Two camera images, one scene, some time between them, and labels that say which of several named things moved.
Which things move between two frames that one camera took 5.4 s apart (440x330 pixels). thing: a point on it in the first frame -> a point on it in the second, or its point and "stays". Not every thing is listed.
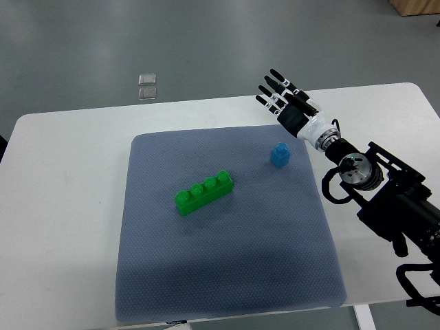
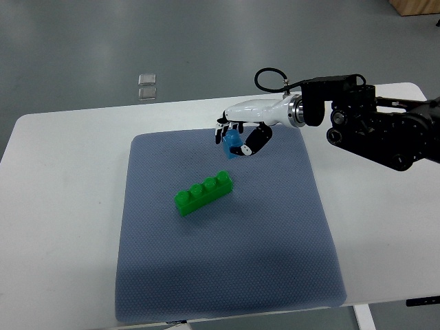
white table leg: (364, 317) stays
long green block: (199, 196) stays
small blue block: (280, 155) -> (232, 138)
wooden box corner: (414, 7) stays
